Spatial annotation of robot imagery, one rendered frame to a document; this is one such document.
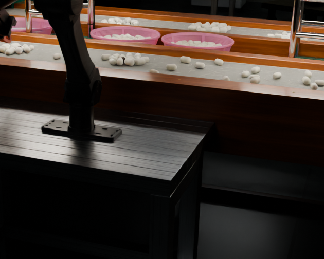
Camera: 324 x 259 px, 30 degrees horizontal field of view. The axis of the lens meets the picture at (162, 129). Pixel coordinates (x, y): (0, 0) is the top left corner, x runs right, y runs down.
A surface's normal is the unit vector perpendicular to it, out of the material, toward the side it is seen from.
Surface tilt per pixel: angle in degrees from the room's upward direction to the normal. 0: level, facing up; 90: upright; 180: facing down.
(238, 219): 0
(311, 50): 90
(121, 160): 0
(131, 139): 0
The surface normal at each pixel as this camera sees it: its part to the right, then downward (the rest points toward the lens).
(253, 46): -0.28, 0.32
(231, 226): 0.04, -0.94
